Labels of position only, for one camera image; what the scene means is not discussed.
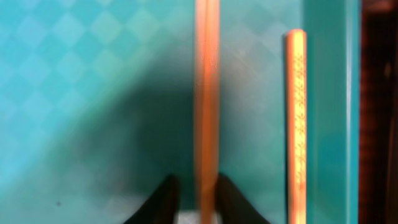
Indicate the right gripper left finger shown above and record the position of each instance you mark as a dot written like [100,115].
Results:
[162,206]

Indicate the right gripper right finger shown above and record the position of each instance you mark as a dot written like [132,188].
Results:
[232,205]

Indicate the wooden chopstick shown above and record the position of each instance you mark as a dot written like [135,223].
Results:
[206,105]
[296,99]

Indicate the teal serving tray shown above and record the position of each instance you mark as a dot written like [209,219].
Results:
[97,106]

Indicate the grey dish rack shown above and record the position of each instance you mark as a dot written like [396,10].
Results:
[378,113]

